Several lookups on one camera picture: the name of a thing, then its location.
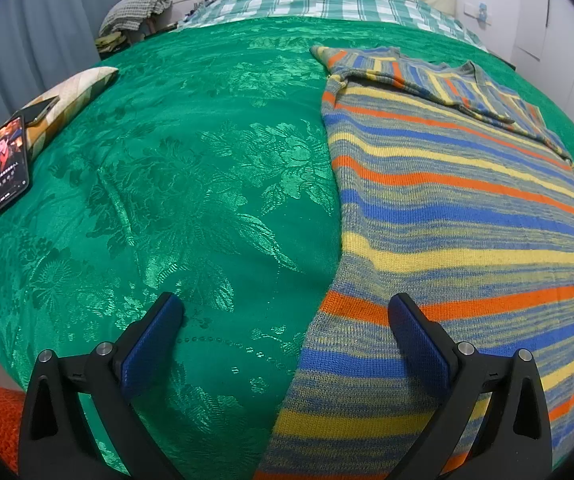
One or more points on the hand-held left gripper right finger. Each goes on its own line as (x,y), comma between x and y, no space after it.
(422,347)

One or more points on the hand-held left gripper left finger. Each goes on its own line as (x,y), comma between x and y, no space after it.
(149,345)

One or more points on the striped knit sweater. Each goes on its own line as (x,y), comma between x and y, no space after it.
(442,210)

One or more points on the green floral blanket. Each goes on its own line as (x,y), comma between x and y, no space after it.
(192,170)

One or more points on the smartphone with lit screen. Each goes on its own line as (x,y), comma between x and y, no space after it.
(9,165)

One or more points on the dark smartphone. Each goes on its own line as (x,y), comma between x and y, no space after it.
(39,109)

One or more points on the small patterned pillow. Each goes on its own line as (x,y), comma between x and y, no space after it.
(74,87)

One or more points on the olive green cloth bundle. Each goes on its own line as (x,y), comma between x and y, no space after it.
(109,42)

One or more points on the grey checked cloth pile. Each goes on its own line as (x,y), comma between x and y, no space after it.
(132,10)

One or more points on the blue-grey curtain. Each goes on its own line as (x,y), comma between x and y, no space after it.
(42,25)

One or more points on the white wardrobe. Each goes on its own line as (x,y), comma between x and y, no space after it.
(557,25)

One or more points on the green checked bedsheet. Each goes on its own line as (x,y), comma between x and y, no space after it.
(317,5)

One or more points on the white wall socket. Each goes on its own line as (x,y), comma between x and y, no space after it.
(477,12)

